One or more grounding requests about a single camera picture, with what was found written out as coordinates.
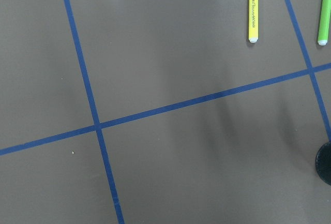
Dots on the green highlighter pen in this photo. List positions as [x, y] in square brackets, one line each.
[323, 33]

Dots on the yellow highlighter pen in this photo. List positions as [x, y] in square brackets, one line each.
[253, 21]

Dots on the black mesh pen holder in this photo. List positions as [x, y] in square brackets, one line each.
[322, 163]

